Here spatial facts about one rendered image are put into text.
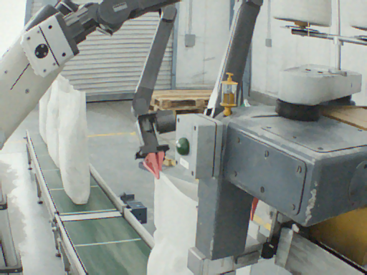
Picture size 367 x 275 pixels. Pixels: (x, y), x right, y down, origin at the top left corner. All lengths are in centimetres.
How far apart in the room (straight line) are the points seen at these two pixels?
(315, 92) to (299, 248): 30
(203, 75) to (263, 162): 877
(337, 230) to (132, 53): 788
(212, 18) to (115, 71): 251
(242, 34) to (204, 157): 45
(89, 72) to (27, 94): 726
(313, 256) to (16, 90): 82
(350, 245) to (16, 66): 93
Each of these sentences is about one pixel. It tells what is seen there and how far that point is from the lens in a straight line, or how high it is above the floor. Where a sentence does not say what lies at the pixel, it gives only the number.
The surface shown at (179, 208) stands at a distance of 117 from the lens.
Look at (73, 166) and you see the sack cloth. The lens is 262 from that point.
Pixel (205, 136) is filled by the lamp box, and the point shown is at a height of 131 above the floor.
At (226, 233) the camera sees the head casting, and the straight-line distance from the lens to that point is 76.
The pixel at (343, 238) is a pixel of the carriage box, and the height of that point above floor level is 108.
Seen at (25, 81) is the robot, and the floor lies 135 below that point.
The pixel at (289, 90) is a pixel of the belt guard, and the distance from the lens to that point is 72.
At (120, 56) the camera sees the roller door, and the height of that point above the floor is 92.
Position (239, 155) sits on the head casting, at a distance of 65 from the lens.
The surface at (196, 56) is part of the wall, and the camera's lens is 921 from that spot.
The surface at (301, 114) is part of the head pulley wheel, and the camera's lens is 72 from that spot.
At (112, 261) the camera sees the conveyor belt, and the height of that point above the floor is 38.
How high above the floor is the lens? 147
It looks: 15 degrees down
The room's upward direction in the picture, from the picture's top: 3 degrees clockwise
